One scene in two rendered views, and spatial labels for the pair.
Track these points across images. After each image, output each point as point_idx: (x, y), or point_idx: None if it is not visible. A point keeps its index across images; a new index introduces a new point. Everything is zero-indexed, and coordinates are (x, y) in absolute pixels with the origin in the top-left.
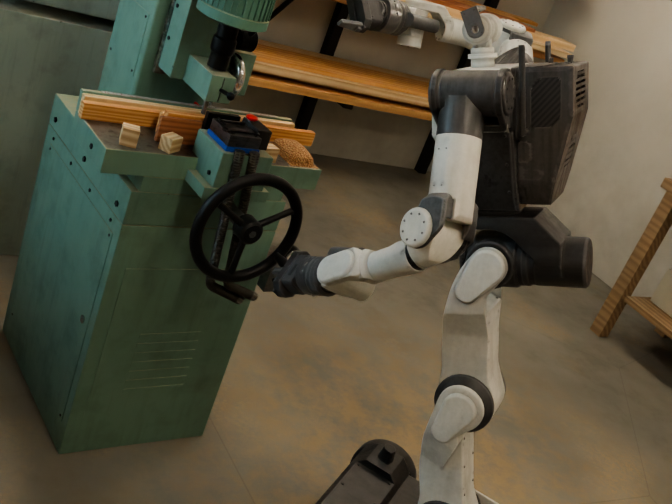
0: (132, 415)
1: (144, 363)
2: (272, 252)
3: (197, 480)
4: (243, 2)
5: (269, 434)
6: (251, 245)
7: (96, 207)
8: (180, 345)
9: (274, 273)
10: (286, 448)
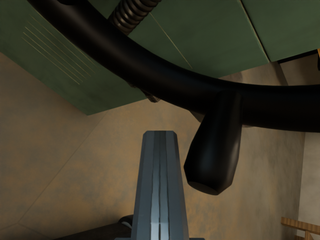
0: (35, 63)
1: (41, 35)
2: (233, 80)
3: (38, 137)
4: None
5: (122, 149)
6: (223, 43)
7: None
8: (82, 56)
9: (141, 149)
10: (119, 165)
